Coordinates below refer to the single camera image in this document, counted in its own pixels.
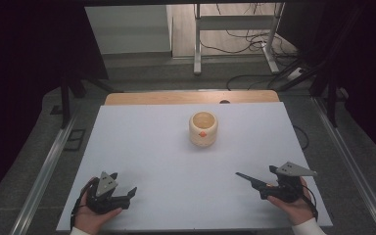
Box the right hand-held gripper black cable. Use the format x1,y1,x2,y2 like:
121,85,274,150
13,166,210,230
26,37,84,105
302,184,319,221

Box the white cabinet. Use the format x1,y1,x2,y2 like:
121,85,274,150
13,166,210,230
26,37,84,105
84,4,174,55

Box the person's right hand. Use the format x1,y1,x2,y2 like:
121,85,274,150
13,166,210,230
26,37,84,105
267,177,316,226

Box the black metal stand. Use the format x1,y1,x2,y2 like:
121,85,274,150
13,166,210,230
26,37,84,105
275,58,341,128
59,72,116,130

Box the black cable beside table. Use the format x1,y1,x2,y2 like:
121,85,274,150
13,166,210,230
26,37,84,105
292,124,310,152

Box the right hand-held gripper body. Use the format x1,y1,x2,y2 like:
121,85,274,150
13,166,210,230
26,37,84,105
268,162,317,204

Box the tangled black floor cables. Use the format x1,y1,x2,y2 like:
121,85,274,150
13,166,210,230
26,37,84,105
198,3,299,67

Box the person's left hand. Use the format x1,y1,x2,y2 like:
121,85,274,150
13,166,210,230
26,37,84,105
73,177,123,235

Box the cream ceramic cup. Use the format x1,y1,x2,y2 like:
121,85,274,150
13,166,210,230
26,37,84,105
188,111,219,148

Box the black curtain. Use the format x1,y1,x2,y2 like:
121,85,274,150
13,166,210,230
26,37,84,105
275,0,376,170
0,0,110,210

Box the white table mat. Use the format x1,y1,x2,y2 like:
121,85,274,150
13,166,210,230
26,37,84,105
56,101,334,232

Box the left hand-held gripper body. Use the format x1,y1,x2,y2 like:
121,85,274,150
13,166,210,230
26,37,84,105
86,170,131,215

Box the wooden table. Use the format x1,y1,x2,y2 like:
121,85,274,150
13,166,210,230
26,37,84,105
104,90,281,106

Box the left hand-held gripper black cable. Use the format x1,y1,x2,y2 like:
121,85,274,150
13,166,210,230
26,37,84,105
70,180,94,231

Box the silver metal floor rail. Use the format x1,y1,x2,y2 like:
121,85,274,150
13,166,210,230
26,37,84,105
310,97,376,235
17,112,81,235

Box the white power strip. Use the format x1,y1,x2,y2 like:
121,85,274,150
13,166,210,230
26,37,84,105
287,67,306,81

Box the white metal desk frame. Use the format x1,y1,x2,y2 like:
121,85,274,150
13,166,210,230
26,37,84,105
193,3,286,76

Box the hand-held gripper black cable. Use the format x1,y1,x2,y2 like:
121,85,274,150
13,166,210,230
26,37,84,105
302,184,319,221
70,180,94,231

